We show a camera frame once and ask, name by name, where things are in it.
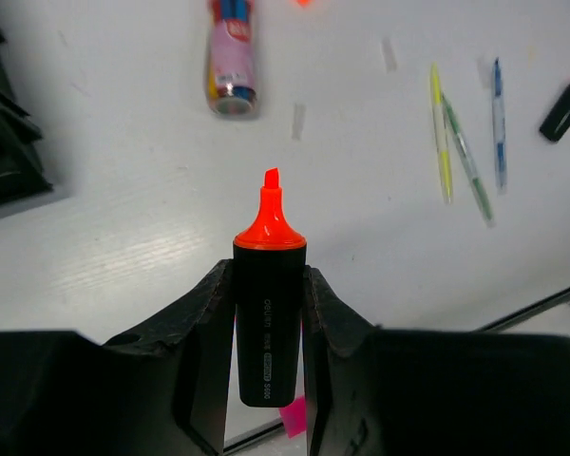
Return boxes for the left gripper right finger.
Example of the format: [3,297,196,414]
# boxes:
[302,265,570,456]

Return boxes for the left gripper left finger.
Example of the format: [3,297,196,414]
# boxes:
[0,260,233,455]

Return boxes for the pink highlighter cap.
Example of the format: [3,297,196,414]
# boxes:
[278,396,307,439]

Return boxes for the orange highlighter marker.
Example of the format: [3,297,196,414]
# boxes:
[233,168,307,409]

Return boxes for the pink highlighter marker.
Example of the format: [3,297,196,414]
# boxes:
[539,83,570,143]

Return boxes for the green pen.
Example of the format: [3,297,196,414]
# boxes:
[442,93,494,227]

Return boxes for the black four-compartment organizer tray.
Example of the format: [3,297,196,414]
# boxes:
[0,28,52,205]

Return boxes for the blue pen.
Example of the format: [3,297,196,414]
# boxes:
[491,58,507,194]

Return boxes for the yellow pen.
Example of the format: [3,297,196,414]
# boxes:
[429,64,453,204]

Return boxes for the pink-capped clear tube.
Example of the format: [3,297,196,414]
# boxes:
[205,0,258,118]

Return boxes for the clear pen cap middle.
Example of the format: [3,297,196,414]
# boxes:
[381,37,398,72]

